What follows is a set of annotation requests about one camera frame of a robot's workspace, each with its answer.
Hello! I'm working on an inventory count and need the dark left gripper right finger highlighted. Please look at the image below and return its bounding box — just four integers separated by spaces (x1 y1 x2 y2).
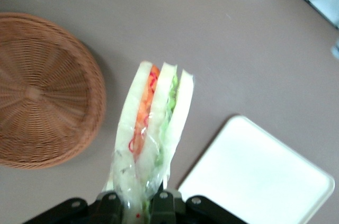
150 188 184 224

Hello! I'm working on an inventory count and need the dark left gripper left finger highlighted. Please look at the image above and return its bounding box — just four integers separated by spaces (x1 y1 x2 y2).
92 190 127 224

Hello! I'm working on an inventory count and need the triangle sandwich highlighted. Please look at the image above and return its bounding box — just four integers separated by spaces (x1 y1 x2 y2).
105 60 196 224

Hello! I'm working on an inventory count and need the cream plastic tray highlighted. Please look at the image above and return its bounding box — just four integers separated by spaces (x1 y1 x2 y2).
176 114 336 224

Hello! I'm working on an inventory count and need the round brown wicker basket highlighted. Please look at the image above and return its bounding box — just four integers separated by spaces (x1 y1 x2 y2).
0 12 108 170

